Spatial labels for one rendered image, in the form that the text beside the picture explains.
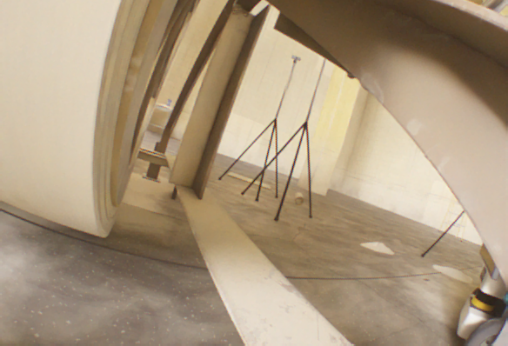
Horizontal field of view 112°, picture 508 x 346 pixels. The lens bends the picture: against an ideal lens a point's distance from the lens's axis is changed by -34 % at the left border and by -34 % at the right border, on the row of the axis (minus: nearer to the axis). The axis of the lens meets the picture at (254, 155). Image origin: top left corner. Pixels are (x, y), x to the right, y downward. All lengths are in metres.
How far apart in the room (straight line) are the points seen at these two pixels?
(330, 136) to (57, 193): 5.50
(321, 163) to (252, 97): 4.72
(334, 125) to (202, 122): 4.96
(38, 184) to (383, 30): 0.28
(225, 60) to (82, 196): 0.71
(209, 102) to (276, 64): 9.24
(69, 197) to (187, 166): 0.62
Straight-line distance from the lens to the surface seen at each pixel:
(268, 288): 0.37
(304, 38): 1.03
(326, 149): 5.56
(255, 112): 9.45
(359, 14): 0.23
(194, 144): 0.81
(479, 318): 0.89
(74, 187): 0.20
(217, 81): 0.83
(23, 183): 0.24
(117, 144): 0.23
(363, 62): 0.19
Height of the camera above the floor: 0.36
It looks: level
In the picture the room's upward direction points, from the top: 19 degrees clockwise
